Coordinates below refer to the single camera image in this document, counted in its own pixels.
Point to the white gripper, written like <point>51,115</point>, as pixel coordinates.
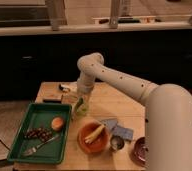
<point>86,97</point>

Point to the green chili pepper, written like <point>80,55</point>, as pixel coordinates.
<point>79,103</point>

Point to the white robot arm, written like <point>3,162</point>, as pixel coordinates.
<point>168,113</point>

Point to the green plastic cup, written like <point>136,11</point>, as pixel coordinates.
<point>82,110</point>

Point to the small metal cup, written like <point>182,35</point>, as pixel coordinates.
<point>116,143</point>

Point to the clear glass jar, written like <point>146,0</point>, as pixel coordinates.
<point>73,97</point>

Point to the white citrus squeezer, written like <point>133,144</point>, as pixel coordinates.
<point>71,87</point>

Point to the blue cloth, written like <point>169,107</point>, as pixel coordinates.
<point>115,129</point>

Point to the orange fruit half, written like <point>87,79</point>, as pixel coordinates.
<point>57,123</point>

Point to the yellow corn cob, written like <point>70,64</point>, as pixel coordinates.
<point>92,136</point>

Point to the orange bowl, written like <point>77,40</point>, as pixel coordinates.
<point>98,145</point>

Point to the bunch of dark grapes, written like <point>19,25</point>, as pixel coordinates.
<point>38,133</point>

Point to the green plastic tray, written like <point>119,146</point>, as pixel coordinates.
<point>41,115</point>

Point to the dark purple bowl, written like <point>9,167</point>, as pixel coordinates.
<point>138,152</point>

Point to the metal fork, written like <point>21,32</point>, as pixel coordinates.
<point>34,149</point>

